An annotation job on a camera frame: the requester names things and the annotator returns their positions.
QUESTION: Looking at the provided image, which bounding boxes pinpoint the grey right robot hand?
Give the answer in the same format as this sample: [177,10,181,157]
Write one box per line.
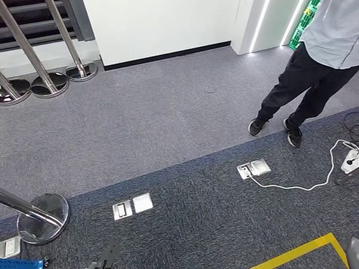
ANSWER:
[345,236,359,269]

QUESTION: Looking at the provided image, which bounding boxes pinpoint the blue metal shelf rack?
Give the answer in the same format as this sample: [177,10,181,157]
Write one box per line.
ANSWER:
[0,258,51,269]

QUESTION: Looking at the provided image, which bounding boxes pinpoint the yellow floor tape outline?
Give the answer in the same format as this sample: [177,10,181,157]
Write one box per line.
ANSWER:
[250,233,350,269]

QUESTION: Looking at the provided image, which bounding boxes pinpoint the white power strip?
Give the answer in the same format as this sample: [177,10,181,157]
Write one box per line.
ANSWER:
[340,148,359,174]

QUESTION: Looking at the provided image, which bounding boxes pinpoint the steel floor socket box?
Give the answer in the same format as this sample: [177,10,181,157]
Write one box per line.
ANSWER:
[237,158,272,181]
[112,192,154,221]
[0,235,22,259]

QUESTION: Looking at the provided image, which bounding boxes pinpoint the person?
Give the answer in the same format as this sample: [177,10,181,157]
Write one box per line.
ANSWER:
[248,0,359,148]

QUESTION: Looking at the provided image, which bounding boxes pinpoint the green plastic crate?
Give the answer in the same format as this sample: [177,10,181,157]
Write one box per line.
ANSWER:
[289,0,321,51]

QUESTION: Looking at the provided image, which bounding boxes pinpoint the chrome barrier stanchion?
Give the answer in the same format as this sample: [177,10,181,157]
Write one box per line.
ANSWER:
[0,0,70,99]
[0,72,31,107]

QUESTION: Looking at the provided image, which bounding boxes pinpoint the white power cable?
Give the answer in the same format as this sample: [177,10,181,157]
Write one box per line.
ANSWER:
[244,139,359,192]

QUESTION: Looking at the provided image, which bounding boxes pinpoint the black floor cable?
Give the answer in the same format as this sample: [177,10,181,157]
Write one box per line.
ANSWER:
[342,110,359,143]

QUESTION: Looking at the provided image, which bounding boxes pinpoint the white LED wall strip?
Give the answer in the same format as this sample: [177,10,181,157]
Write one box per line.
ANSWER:
[249,0,271,54]
[280,0,305,48]

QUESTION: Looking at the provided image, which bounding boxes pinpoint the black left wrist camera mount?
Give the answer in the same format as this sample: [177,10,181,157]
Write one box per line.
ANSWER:
[84,241,122,269]

